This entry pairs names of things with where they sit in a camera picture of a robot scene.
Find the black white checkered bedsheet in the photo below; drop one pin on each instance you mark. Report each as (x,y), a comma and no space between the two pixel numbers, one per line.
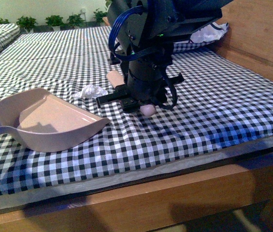
(219,104)

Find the crumpled white paper trash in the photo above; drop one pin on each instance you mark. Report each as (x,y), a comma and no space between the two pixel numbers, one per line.
(90,92)

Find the grey mattress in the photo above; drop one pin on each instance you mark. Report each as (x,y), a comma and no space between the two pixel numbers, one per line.
(258,148)

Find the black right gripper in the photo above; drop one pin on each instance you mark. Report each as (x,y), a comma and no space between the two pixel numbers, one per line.
(147,83)

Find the pink plastic dustpan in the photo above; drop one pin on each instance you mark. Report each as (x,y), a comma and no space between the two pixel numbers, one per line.
(43,122)

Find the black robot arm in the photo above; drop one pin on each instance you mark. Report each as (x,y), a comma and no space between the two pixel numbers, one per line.
(142,37)

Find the beige hand brush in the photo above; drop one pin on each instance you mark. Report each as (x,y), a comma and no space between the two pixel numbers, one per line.
(128,103)

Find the wooden bed frame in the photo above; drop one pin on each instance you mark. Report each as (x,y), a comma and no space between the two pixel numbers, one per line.
(170,201)

